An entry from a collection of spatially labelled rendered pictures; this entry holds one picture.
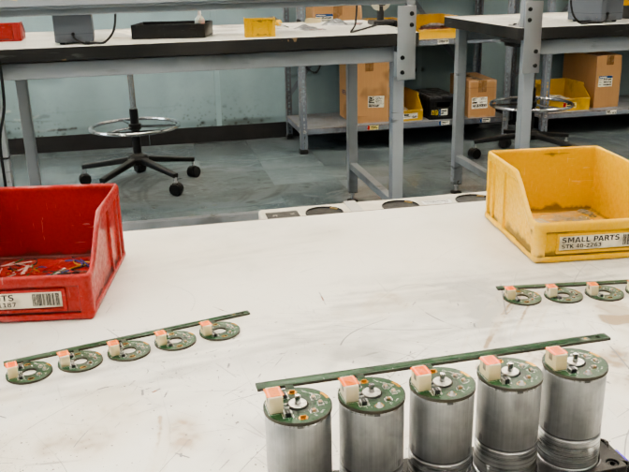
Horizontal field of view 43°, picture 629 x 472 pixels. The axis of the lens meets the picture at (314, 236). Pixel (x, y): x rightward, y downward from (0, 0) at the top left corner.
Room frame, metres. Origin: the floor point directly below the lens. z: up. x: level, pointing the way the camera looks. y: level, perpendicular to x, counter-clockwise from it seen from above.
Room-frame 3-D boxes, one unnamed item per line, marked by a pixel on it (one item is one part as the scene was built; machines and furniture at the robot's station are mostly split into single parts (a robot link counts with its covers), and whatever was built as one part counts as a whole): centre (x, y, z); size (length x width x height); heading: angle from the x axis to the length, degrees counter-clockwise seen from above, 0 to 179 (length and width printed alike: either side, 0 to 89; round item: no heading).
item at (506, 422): (0.27, -0.07, 0.79); 0.02 x 0.02 x 0.05
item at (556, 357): (0.28, -0.09, 0.82); 0.01 x 0.01 x 0.01; 14
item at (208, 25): (2.71, 0.45, 0.77); 0.24 x 0.16 x 0.04; 87
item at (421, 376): (0.26, -0.04, 0.82); 0.01 x 0.01 x 0.01; 14
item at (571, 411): (0.28, -0.10, 0.79); 0.02 x 0.02 x 0.05
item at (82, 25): (2.57, 0.74, 0.80); 0.15 x 0.12 x 0.10; 13
